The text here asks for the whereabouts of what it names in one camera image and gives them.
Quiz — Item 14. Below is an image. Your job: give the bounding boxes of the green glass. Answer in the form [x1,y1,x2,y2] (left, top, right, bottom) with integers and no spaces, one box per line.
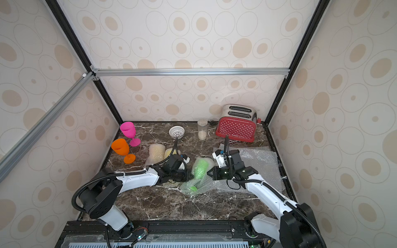
[179,157,215,196]

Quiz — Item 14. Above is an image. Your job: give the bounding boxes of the clear bubble wrap sheet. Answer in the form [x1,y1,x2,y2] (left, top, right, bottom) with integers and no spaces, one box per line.
[210,147,285,194]

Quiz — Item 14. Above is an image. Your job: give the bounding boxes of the orange glass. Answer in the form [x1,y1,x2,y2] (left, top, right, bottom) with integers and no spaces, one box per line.
[111,138,136,164]

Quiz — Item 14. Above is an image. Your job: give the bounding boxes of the pink plastic wine glass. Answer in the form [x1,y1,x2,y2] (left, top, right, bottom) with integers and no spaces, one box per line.
[120,122,141,147]

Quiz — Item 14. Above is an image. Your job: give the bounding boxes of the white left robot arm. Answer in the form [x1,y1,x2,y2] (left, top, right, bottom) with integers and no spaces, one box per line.
[71,154,193,231]

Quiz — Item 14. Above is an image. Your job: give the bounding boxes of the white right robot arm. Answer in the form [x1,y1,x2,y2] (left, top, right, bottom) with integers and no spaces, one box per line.
[207,149,327,248]

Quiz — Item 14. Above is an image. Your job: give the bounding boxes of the yellow glass in bubble wrap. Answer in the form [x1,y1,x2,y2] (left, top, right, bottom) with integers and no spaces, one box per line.
[164,148,181,188]

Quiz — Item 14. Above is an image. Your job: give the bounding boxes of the beige glass in bubble wrap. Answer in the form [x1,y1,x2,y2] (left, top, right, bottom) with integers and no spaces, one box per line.
[145,144,165,165]

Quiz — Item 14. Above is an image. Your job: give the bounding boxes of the white perforated strainer bowl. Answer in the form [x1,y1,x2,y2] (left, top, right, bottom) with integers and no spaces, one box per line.
[169,126,185,139]

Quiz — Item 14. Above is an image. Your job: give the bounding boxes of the red polka dot toaster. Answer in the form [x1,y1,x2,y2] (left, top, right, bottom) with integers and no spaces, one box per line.
[216,104,262,143]

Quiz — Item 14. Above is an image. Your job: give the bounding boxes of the clear jar with powder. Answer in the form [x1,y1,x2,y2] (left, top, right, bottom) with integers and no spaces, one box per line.
[197,119,208,141]

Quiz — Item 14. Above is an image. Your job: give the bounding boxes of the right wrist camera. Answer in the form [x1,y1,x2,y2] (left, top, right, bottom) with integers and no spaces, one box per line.
[212,149,226,168]

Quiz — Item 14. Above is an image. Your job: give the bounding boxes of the horizontal aluminium frame bar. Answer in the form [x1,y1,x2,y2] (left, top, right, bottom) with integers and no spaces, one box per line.
[92,68,290,76]

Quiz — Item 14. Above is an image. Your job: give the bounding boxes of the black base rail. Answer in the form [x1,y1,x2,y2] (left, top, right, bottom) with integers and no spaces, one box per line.
[55,220,282,248]

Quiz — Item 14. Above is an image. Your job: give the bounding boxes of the left diagonal aluminium frame bar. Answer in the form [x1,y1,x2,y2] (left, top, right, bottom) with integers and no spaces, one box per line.
[1,72,94,181]

